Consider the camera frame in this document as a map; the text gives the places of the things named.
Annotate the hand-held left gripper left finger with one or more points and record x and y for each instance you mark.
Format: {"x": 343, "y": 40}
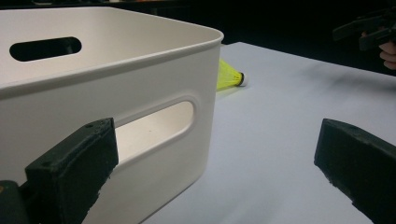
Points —
{"x": 71, "y": 168}

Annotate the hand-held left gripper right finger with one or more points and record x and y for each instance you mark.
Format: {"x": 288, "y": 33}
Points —
{"x": 364, "y": 168}

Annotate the white plastic storage bin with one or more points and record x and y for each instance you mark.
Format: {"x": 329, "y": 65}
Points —
{"x": 155, "y": 77}

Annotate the yellow shuttlecock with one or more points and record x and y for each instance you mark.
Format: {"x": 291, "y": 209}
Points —
{"x": 229, "y": 76}

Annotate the white table cover sheet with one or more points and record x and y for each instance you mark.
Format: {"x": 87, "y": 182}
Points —
{"x": 280, "y": 124}

